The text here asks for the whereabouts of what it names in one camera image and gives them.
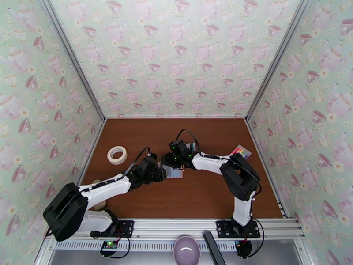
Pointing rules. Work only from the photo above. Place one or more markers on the aluminium side rail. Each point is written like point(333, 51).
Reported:
point(264, 162)
point(95, 142)

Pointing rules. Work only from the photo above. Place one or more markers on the beige oblong object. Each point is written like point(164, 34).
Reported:
point(99, 206)

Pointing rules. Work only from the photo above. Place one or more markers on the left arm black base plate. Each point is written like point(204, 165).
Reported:
point(125, 227)

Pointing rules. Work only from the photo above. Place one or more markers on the aluminium corner post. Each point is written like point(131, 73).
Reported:
point(71, 57)
point(278, 57)

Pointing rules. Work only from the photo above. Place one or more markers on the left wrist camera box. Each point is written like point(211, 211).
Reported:
point(152, 156)

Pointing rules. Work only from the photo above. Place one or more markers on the aluminium back rail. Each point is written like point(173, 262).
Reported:
point(176, 117)

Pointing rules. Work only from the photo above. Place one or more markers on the pink card holder wallet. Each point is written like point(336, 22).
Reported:
point(175, 174)

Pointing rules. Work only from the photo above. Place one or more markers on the purple bowl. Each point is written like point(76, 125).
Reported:
point(186, 250)

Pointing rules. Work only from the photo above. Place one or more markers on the colourful sticky notes pack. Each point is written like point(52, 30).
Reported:
point(242, 153)

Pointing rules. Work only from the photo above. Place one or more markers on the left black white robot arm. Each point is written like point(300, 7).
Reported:
point(110, 187)

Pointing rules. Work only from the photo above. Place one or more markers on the beige masking tape roll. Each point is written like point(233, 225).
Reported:
point(117, 155)

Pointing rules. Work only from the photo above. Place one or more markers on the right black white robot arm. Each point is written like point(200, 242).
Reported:
point(240, 176)

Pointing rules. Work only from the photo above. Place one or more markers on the small circuit board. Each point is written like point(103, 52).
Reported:
point(109, 245)

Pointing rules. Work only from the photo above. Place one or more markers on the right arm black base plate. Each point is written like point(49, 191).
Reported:
point(224, 228)

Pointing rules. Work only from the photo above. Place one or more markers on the aluminium front frame rail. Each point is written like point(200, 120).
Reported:
point(173, 225)

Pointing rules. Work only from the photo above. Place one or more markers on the black flat bar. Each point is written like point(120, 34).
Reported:
point(213, 247)

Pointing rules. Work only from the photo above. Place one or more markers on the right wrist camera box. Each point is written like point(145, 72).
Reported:
point(176, 145)

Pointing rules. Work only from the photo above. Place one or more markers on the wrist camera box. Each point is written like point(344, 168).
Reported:
point(176, 145)
point(152, 156)

